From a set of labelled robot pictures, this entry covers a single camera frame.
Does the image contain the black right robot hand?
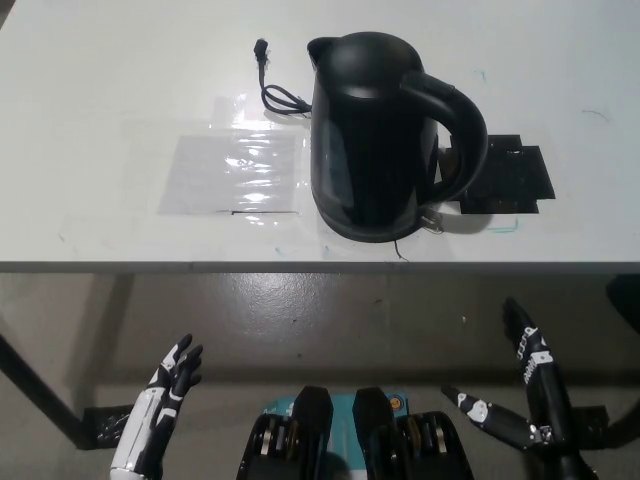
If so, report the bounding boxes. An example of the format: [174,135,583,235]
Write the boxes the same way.
[440,296,601,480]

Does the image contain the clear plastic taped sheet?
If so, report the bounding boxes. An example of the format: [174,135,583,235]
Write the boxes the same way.
[157,91,307,219]

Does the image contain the black kettle power cord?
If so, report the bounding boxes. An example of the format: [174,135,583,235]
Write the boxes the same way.
[252,38,315,120]

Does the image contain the dark object at edge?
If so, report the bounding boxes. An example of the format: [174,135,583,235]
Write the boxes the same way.
[605,273,640,331]

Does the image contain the black electric kettle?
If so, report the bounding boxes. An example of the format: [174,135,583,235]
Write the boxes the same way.
[305,31,490,245]

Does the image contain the black table leg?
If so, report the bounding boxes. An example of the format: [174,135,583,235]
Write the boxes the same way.
[0,332,97,450]

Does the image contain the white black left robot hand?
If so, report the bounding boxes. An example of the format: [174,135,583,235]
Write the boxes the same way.
[110,333,204,480]

